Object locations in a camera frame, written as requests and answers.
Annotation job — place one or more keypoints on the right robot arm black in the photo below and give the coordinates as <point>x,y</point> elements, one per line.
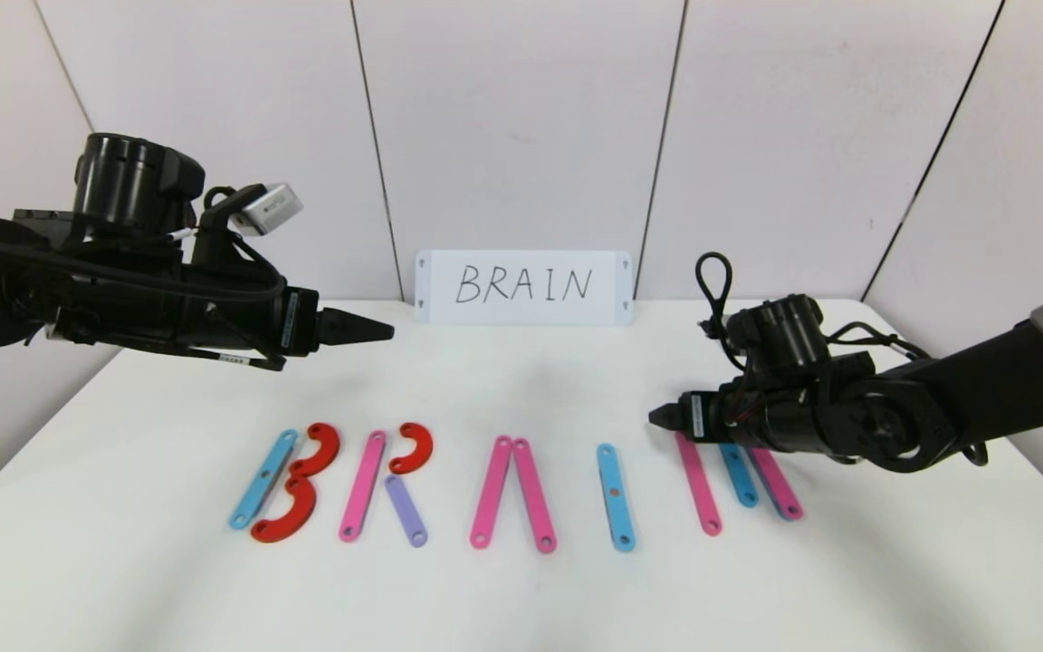
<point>983,398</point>

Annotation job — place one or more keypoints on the light blue flat bar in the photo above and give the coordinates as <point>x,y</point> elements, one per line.
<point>617,516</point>
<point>261,482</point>

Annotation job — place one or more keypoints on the pink bar with holes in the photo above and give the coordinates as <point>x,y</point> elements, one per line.
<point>533,495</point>
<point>492,492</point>
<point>775,482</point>
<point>363,487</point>
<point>700,489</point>

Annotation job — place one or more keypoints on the short purple bar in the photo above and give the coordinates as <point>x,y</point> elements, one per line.
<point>406,512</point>

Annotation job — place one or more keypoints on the small red arc piece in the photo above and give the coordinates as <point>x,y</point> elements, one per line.
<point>422,450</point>

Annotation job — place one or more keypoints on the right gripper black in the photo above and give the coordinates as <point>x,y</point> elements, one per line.
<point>695,417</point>

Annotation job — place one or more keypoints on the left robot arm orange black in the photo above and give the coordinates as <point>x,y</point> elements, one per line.
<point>96,303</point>

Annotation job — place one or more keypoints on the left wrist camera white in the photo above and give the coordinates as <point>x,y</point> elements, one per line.
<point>268,208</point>

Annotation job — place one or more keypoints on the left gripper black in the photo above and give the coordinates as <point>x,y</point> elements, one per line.
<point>297,322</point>

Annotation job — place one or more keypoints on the large red arc piece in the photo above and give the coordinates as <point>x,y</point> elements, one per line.
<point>291,527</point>
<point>330,448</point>

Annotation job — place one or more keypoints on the medium blue bar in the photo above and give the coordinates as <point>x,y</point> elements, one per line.
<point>741,480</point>

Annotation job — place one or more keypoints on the white BRAIN word card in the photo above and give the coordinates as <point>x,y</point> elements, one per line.
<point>435,288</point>

